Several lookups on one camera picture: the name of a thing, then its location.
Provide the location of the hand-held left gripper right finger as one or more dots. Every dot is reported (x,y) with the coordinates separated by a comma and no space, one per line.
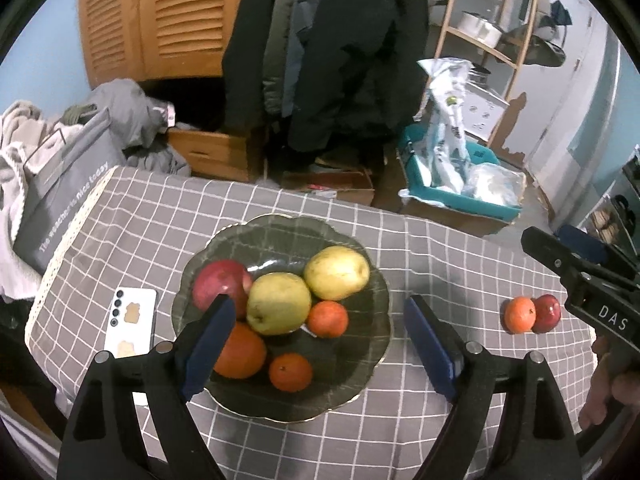
(430,345)

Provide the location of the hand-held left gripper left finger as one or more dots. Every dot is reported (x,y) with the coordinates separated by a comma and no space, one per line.
(210,345)

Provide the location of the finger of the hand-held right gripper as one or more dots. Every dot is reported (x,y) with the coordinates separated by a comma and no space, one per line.
(582,245)
(570,270)

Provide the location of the large orange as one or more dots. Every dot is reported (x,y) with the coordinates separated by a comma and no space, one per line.
(245,352)

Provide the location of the small red apple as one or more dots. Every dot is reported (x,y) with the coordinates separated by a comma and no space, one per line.
(549,312)

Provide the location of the large red apple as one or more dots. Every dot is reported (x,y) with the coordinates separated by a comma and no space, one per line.
(220,282)

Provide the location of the small tangerine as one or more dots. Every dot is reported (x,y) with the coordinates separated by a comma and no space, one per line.
(519,315)
(291,371)
(327,319)

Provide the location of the dark green glass plate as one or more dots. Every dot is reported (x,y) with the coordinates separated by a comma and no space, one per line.
(350,350)

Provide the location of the yellow pear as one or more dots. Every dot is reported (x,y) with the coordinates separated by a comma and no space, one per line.
(278,302)
(337,272)

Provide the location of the person's right hand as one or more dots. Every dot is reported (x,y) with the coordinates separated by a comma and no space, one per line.
(600,395)

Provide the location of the white smartphone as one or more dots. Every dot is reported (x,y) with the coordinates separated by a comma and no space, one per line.
(142,325)

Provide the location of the grey checked tablecloth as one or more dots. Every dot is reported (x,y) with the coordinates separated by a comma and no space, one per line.
(450,260)

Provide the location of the clear plastic bag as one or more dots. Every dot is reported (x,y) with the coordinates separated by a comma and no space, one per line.
(495,185)

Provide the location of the cardboard box under basket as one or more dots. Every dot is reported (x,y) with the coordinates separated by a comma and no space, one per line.
(450,217)

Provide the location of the teal plastic basket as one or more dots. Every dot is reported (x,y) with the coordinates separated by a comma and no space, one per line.
(480,155)

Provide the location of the white storage box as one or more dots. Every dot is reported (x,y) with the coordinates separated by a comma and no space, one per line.
(482,110)

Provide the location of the printed white plastic bag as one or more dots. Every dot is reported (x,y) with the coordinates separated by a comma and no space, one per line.
(445,120)

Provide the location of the flat cardboard box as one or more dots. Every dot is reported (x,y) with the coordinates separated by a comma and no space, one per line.
(330,187)

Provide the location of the wooden drawer unit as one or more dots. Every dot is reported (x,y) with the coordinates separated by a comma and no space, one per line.
(210,152)

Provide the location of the wooden shelf rack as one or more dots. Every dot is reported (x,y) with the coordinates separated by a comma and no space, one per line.
(520,60)

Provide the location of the dark pan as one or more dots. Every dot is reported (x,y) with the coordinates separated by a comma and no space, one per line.
(545,50)

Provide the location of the grey tote bag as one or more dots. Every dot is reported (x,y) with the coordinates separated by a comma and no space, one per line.
(70,185)

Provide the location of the white pot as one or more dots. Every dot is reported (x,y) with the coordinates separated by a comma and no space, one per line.
(480,27)

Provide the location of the grey padded jacket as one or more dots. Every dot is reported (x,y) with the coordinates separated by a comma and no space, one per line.
(125,110)

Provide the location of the beige crumpled cloth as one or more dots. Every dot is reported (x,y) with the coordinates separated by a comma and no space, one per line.
(15,160)

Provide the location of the black hanging coat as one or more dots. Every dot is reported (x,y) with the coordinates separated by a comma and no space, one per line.
(360,45)

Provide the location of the dark green hanging coat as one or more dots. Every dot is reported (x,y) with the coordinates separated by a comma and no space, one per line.
(245,45)

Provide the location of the blue grey hanging jacket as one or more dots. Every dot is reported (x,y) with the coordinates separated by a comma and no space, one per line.
(297,35)

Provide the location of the wooden louvered cabinet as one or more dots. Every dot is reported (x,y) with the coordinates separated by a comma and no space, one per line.
(165,15)

